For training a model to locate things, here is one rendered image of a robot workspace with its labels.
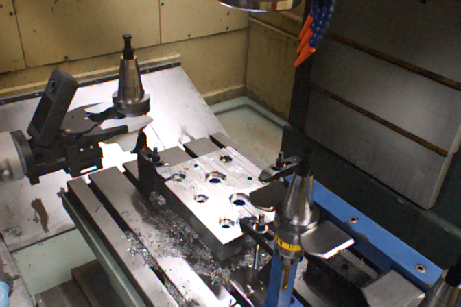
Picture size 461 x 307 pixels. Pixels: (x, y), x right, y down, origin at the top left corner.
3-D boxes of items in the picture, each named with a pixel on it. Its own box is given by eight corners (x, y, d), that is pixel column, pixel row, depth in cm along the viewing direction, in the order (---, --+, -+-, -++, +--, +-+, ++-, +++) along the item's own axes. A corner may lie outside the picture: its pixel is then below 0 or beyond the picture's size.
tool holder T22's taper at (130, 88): (149, 97, 77) (147, 59, 73) (125, 103, 74) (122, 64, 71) (136, 87, 80) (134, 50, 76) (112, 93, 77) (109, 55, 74)
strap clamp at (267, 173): (261, 212, 115) (267, 163, 106) (252, 205, 117) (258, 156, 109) (299, 194, 121) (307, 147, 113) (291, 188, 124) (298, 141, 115)
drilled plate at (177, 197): (221, 261, 95) (223, 243, 92) (154, 188, 114) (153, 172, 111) (302, 220, 107) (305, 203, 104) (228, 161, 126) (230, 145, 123)
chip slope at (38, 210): (27, 292, 125) (7, 219, 111) (-28, 170, 169) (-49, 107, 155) (274, 185, 171) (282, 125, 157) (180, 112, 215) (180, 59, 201)
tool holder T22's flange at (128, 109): (156, 112, 78) (156, 98, 77) (123, 120, 75) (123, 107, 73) (138, 97, 82) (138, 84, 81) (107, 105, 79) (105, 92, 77)
